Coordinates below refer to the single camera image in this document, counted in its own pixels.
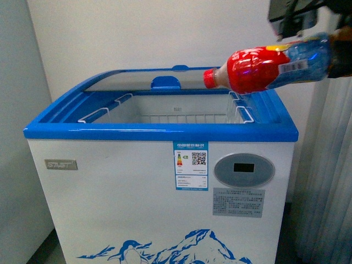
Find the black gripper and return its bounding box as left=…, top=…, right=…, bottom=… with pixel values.
left=268, top=0, right=351, bottom=41

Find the red labelled iced tea bottle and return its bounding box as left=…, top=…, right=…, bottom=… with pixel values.
left=203, top=26, right=352, bottom=95

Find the sliding glass freezer lid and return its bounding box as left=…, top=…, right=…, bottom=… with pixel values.
left=82, top=64, right=234, bottom=93

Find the white chest freezer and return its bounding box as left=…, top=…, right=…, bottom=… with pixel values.
left=24, top=74, right=298, bottom=263

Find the white vertical blind curtain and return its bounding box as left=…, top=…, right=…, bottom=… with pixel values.
left=293, top=78, right=351, bottom=263

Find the white wire freezer basket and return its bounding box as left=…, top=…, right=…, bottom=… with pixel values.
left=78, top=92, right=255, bottom=124

